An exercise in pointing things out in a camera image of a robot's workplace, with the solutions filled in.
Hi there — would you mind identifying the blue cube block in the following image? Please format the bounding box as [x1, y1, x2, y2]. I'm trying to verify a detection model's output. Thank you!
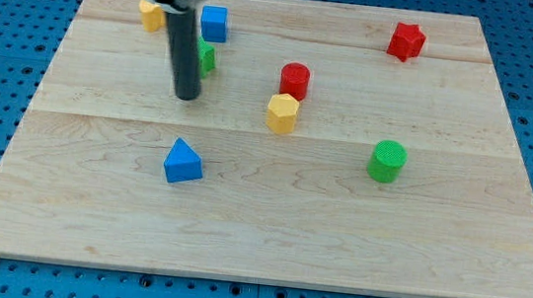
[200, 5, 228, 43]

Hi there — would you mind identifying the green block behind rod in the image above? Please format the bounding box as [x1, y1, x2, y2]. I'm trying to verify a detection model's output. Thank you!
[197, 36, 216, 79]

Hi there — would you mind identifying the green cylinder block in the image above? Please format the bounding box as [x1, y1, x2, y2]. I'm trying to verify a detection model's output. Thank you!
[366, 140, 408, 184]

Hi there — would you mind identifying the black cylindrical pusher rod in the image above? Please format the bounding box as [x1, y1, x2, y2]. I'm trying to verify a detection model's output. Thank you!
[166, 8, 201, 101]

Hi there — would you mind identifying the blue triangle block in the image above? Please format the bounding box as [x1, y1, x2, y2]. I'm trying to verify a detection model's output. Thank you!
[163, 138, 203, 184]

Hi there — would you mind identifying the light wooden board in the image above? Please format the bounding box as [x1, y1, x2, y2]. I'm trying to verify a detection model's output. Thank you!
[0, 0, 533, 298]

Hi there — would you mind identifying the red star block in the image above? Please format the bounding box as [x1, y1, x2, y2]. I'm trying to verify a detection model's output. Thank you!
[386, 22, 426, 62]

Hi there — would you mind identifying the yellow hexagon block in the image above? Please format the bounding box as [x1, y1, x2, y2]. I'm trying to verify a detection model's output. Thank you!
[266, 94, 300, 134]

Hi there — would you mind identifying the red cylinder block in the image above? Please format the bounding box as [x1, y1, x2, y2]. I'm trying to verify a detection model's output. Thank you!
[278, 62, 311, 101]

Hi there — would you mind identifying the yellow heart block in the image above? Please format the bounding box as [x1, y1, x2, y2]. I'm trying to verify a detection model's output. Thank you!
[138, 0, 166, 33]

